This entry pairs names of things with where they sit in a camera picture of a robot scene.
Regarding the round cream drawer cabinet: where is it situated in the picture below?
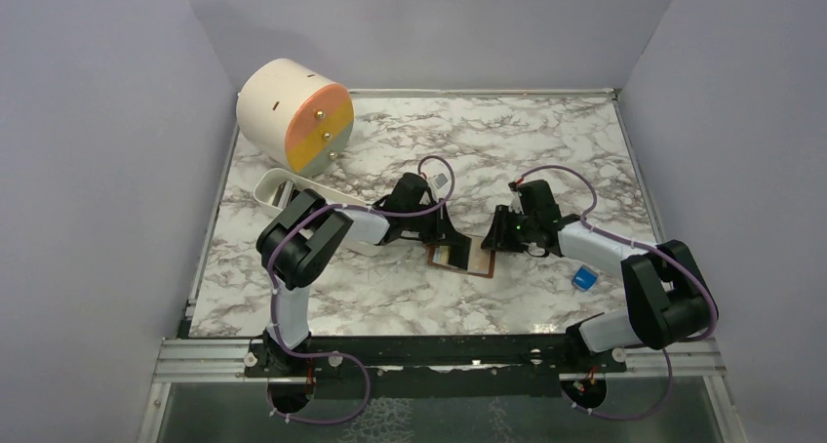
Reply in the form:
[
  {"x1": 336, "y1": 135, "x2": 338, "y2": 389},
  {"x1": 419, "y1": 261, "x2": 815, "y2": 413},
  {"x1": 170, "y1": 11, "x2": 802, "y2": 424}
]
[{"x1": 236, "y1": 59, "x2": 355, "y2": 177}]

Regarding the white rectangular plastic tray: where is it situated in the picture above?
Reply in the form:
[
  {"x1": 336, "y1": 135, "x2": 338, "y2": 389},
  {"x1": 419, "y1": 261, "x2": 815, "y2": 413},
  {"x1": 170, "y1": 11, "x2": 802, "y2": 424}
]
[{"x1": 253, "y1": 169, "x2": 389, "y2": 256}]

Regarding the small blue object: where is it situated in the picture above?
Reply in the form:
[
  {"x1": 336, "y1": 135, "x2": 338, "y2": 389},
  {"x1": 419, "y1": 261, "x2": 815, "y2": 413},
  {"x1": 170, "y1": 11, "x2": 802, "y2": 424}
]
[{"x1": 571, "y1": 264, "x2": 600, "y2": 292}]

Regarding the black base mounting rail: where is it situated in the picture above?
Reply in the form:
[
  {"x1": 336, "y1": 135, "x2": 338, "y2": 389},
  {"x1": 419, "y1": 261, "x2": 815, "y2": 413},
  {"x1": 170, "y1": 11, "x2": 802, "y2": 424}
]
[{"x1": 243, "y1": 334, "x2": 627, "y2": 399}]

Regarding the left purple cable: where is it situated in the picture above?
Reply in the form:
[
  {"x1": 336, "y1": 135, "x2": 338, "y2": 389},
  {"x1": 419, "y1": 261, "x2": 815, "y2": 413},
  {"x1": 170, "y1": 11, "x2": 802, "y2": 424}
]
[{"x1": 265, "y1": 154, "x2": 456, "y2": 426}]

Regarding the stack of cards in tray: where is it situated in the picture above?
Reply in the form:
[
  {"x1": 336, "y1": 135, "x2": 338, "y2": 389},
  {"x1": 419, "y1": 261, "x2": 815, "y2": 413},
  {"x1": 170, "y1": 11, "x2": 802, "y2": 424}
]
[{"x1": 271, "y1": 180, "x2": 298, "y2": 210}]

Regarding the gold credit card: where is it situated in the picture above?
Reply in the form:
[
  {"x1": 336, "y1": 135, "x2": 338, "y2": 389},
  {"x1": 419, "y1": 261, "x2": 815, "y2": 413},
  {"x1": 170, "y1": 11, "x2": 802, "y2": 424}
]
[{"x1": 467, "y1": 237, "x2": 495, "y2": 278}]

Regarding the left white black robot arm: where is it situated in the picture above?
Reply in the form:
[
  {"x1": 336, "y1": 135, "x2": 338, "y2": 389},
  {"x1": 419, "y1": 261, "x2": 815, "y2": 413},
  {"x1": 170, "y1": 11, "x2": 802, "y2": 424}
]
[{"x1": 256, "y1": 173, "x2": 472, "y2": 376}]

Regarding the brown leather card holder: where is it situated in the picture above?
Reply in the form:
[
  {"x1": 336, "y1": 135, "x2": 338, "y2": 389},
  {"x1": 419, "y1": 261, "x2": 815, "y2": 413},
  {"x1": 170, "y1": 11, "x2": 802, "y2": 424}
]
[{"x1": 427, "y1": 235, "x2": 495, "y2": 278}]

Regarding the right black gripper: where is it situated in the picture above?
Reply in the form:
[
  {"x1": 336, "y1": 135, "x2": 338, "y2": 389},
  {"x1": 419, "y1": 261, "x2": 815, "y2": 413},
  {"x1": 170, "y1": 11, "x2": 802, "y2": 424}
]
[{"x1": 481, "y1": 206, "x2": 535, "y2": 255}]

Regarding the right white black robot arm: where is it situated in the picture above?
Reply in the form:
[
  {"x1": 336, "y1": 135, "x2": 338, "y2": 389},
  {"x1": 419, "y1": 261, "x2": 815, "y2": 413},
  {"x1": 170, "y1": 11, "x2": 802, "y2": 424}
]
[{"x1": 482, "y1": 181, "x2": 718, "y2": 372}]

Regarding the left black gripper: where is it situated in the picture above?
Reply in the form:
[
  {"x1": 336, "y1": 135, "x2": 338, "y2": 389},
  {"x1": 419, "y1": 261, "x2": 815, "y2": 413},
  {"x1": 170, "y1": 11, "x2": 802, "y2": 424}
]
[{"x1": 403, "y1": 198, "x2": 462, "y2": 246}]

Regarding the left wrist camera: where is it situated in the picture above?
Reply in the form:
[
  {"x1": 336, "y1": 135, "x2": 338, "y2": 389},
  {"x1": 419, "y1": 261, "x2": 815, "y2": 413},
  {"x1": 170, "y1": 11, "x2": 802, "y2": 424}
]
[{"x1": 431, "y1": 174, "x2": 450, "y2": 190}]

